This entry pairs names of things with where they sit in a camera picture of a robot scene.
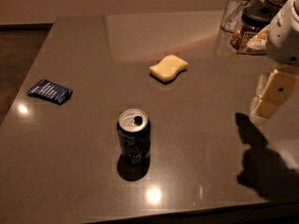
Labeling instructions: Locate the dark blue pepsi can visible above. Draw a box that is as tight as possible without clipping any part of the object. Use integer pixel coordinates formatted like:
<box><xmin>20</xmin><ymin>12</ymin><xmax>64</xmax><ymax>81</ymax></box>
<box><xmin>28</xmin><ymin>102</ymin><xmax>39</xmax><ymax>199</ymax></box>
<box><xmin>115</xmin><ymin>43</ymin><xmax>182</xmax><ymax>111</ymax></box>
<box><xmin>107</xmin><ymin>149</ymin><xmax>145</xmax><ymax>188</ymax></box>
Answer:
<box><xmin>117</xmin><ymin>108</ymin><xmax>151</xmax><ymax>164</ymax></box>

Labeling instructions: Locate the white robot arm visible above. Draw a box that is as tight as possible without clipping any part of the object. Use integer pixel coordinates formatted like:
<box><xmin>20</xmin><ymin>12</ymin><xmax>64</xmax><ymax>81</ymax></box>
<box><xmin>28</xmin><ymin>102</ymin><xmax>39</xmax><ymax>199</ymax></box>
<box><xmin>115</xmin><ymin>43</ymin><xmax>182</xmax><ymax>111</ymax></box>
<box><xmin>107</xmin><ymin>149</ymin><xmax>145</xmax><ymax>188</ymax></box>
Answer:
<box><xmin>247</xmin><ymin>0</ymin><xmax>299</xmax><ymax>125</ymax></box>

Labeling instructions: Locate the yellow sponge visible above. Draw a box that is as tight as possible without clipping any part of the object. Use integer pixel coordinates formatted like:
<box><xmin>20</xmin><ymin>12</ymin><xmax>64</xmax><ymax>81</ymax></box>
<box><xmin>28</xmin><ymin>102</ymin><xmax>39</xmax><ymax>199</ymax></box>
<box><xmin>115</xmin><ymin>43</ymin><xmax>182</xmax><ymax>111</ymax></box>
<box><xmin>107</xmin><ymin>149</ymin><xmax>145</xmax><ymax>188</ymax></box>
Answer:
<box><xmin>149</xmin><ymin>55</ymin><xmax>189</xmax><ymax>82</ymax></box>

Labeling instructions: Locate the orange white paper card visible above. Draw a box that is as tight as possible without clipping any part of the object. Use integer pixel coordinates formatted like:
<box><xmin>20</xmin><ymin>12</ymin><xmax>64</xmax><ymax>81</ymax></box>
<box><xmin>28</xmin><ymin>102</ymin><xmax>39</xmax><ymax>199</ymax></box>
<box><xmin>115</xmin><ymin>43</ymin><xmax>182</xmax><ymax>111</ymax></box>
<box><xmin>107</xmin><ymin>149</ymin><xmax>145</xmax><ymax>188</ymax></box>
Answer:
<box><xmin>237</xmin><ymin>25</ymin><xmax>269</xmax><ymax>55</ymax></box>

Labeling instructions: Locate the glass jar with black lid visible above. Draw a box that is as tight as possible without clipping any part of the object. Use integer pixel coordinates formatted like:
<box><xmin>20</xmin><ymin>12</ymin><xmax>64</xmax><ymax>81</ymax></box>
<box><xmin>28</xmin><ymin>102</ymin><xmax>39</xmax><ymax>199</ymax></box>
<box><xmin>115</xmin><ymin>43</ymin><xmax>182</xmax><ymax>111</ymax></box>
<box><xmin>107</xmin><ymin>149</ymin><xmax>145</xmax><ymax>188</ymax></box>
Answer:
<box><xmin>231</xmin><ymin>5</ymin><xmax>276</xmax><ymax>49</ymax></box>

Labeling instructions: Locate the clear glass cup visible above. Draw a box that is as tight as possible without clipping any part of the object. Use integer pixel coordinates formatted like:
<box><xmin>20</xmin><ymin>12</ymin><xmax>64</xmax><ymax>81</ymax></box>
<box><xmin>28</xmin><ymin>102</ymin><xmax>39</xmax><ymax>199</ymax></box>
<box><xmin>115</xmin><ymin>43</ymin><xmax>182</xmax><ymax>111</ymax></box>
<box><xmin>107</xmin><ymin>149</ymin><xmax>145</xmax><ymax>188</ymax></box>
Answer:
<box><xmin>221</xmin><ymin>0</ymin><xmax>255</xmax><ymax>33</ymax></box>

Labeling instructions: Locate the blue snack packet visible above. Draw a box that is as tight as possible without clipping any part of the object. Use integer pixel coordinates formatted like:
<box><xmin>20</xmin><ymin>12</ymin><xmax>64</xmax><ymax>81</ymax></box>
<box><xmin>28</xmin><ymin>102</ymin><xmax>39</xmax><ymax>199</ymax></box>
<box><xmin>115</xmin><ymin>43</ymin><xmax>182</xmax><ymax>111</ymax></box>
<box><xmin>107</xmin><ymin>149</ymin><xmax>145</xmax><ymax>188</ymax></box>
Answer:
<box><xmin>27</xmin><ymin>79</ymin><xmax>73</xmax><ymax>105</ymax></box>

